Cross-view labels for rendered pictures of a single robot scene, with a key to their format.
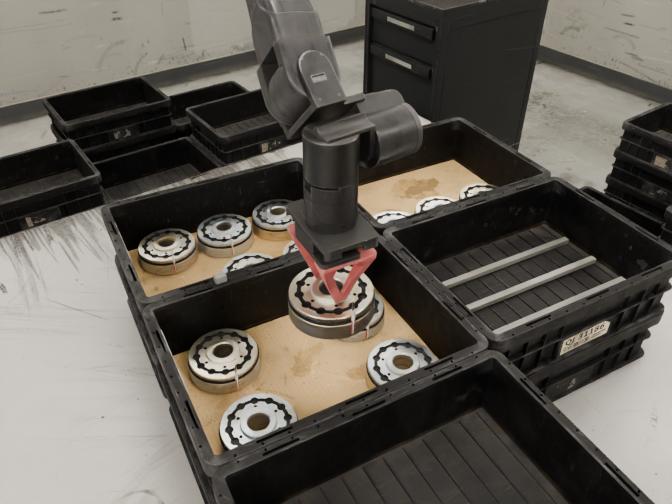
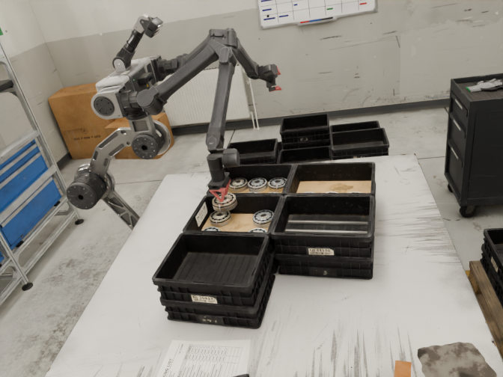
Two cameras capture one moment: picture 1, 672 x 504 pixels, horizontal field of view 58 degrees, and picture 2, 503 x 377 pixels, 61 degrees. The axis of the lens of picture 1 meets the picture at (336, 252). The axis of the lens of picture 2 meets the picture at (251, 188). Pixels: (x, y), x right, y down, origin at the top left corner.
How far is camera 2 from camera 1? 137 cm
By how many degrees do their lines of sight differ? 41
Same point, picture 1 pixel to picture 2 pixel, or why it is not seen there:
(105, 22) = (350, 78)
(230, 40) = (424, 92)
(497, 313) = not seen: hidden behind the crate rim
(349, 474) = (220, 254)
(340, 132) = (212, 156)
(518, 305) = not seen: hidden behind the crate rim
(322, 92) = (210, 146)
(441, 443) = (247, 258)
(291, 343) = (242, 221)
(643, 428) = (337, 298)
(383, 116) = (227, 155)
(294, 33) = (211, 132)
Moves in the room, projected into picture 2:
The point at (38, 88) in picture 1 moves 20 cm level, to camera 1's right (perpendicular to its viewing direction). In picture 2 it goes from (311, 108) to (325, 110)
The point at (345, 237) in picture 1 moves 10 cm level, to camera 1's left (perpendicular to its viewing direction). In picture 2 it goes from (215, 182) to (199, 177)
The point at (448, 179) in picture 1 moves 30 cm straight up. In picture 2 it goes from (358, 188) to (355, 132)
